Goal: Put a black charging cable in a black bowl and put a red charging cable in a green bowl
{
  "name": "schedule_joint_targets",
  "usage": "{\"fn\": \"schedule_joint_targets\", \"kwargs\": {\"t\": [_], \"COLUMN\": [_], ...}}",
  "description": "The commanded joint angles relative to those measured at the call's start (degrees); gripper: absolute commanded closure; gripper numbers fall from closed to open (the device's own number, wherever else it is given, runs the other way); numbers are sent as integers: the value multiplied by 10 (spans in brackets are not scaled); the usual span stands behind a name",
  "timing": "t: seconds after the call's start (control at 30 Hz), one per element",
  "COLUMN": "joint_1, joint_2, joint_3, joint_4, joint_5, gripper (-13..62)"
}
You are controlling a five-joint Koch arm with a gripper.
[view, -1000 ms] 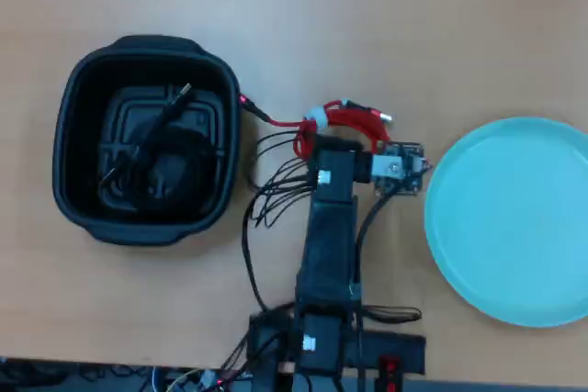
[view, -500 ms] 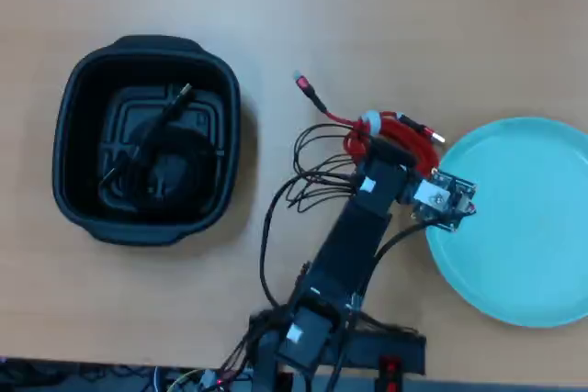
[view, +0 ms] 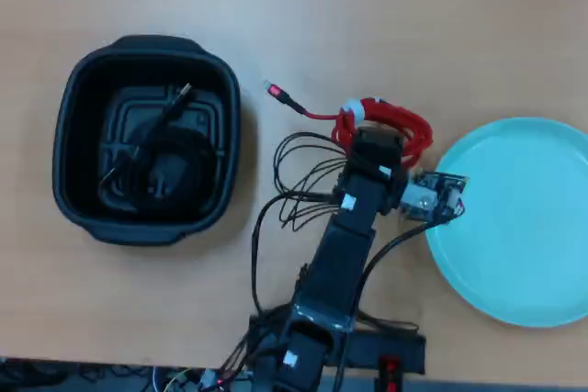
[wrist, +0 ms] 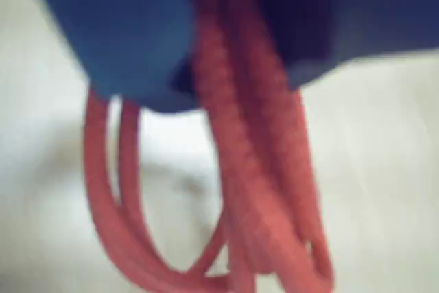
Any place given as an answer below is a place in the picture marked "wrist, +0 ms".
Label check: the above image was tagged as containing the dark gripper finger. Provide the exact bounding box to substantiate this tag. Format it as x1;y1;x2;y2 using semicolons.
255;0;439;91
27;0;204;113

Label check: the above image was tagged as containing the red braided charging cable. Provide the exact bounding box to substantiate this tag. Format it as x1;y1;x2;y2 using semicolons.
83;0;336;293

